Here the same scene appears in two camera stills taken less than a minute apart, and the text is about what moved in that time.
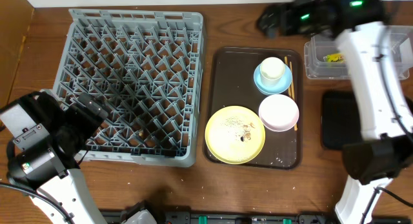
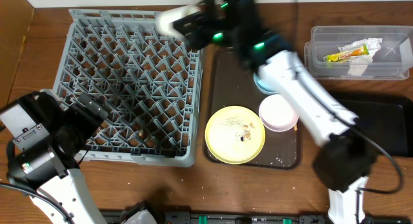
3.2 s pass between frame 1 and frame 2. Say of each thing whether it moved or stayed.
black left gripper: stayed
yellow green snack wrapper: stayed
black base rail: stayed
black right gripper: moved
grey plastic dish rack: stayed
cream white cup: moved
